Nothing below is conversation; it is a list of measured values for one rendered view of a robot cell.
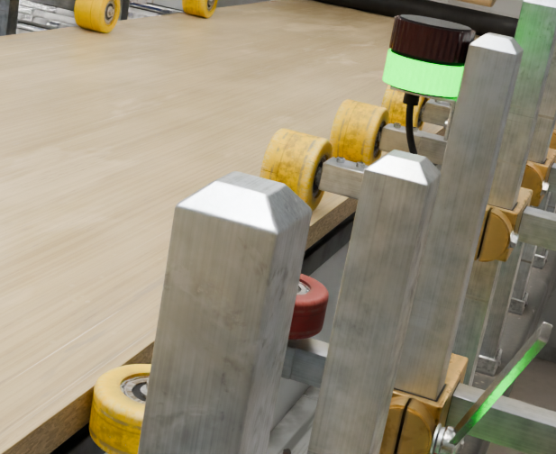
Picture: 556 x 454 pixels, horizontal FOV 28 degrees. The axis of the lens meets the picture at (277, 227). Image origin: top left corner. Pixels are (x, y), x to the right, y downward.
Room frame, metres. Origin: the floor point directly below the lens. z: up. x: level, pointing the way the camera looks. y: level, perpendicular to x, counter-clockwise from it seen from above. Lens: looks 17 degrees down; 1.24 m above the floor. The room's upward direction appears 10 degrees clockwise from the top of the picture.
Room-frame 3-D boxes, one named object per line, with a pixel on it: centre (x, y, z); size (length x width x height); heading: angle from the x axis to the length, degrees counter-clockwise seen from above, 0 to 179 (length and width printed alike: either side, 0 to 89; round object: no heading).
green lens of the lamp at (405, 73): (0.84, -0.09, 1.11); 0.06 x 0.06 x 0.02
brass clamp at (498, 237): (1.09, -0.21, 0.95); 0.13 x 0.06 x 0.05; 163
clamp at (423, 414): (0.85, -0.14, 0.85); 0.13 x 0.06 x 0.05; 163
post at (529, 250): (1.54, -0.35, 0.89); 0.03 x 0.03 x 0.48; 73
